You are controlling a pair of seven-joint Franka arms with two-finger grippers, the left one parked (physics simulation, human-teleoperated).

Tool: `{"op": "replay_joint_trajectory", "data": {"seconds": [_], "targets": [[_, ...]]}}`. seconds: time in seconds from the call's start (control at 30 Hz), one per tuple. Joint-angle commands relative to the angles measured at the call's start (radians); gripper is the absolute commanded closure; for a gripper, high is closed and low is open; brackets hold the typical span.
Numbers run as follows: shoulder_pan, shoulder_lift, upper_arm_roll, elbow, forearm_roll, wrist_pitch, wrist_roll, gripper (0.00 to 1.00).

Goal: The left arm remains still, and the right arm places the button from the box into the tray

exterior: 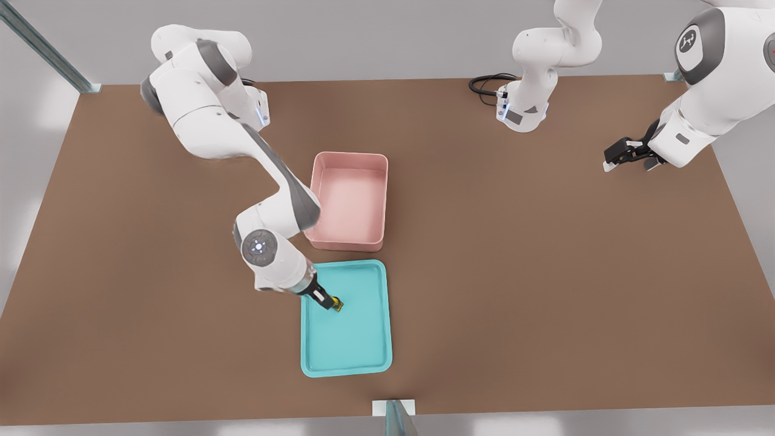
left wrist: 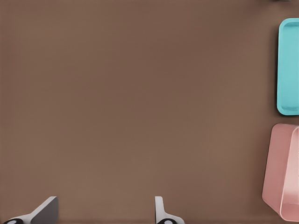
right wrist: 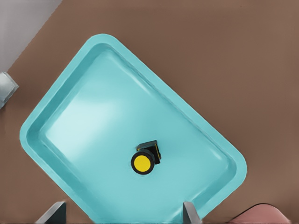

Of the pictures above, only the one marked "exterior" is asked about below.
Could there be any pale blue-green tray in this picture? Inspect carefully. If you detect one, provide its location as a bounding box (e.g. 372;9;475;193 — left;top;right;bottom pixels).
300;259;394;378

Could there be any black cable loop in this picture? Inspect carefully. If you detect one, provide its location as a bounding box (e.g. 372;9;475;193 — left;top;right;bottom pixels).
469;73;520;98

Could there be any pink rectangular box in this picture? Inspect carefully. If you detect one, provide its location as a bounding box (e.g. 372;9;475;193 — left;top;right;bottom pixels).
304;151;389;253

